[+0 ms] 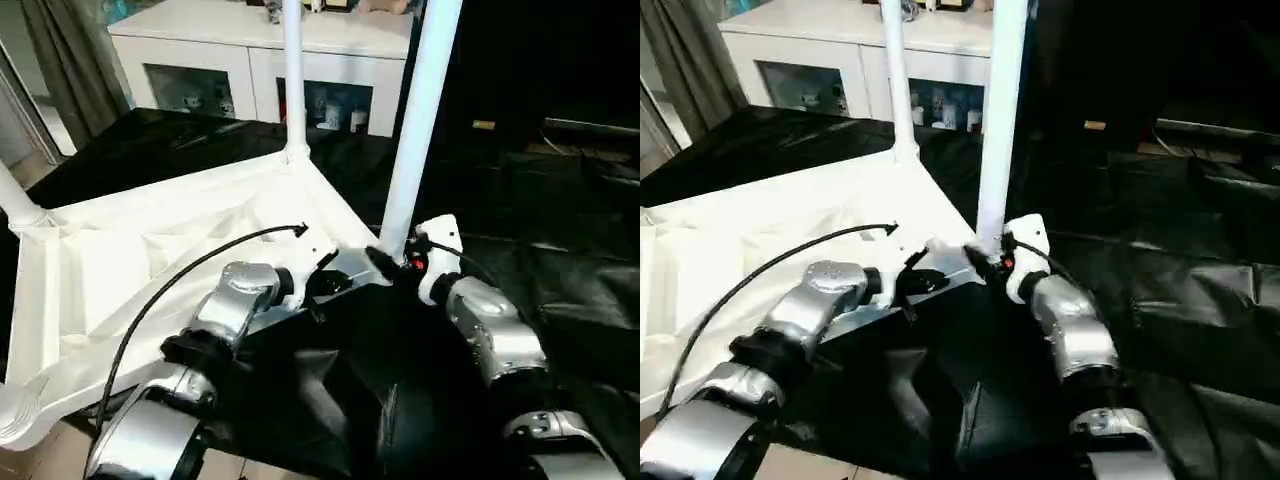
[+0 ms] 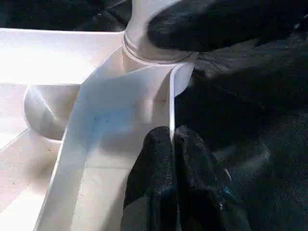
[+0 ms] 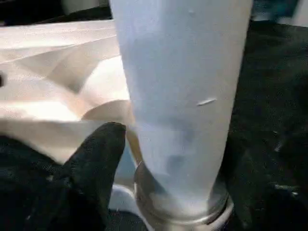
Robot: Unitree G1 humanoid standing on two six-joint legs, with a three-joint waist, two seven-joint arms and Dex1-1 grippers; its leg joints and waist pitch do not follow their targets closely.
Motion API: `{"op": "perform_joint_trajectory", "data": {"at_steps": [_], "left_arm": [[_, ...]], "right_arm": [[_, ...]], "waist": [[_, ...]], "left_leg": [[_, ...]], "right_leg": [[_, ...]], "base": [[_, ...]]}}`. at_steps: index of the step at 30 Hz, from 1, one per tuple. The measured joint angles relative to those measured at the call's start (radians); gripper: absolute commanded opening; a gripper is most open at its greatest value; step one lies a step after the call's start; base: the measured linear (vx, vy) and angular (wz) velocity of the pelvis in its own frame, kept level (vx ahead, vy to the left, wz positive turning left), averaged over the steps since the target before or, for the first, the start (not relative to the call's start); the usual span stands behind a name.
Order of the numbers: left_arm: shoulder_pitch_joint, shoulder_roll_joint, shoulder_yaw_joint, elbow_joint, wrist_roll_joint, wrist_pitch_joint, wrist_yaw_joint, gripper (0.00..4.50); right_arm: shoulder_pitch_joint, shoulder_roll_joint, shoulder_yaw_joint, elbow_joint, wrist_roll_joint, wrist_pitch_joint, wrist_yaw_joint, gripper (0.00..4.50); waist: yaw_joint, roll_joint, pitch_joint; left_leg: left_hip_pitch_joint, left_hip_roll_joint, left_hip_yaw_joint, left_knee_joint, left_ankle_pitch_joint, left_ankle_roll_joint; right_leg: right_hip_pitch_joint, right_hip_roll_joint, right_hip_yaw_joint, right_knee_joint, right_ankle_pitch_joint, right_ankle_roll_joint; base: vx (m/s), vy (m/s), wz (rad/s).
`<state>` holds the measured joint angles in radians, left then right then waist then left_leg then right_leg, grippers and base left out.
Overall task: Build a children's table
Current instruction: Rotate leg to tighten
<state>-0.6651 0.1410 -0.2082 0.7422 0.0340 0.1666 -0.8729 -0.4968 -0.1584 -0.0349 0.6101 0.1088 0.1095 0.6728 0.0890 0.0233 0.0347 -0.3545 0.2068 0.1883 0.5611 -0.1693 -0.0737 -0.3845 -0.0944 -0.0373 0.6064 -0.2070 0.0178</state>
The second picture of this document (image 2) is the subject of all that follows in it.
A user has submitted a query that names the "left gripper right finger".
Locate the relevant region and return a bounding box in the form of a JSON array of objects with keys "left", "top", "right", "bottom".
[{"left": 174, "top": 125, "right": 252, "bottom": 231}]

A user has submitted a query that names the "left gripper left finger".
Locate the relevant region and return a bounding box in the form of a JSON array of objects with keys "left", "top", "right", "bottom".
[{"left": 120, "top": 126, "right": 179, "bottom": 231}]

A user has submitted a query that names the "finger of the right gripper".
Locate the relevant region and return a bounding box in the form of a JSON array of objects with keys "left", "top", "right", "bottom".
[{"left": 147, "top": 0, "right": 308, "bottom": 52}]

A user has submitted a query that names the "white plastic table leg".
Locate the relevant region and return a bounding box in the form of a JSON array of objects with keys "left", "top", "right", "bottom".
[{"left": 123, "top": 0, "right": 193, "bottom": 64}]

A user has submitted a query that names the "white plastic table top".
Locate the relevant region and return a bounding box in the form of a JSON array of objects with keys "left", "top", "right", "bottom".
[{"left": 0, "top": 28, "right": 198, "bottom": 231}]

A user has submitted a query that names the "black plastic mat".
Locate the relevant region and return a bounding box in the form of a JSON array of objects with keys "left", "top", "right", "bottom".
[{"left": 0, "top": 0, "right": 308, "bottom": 231}]

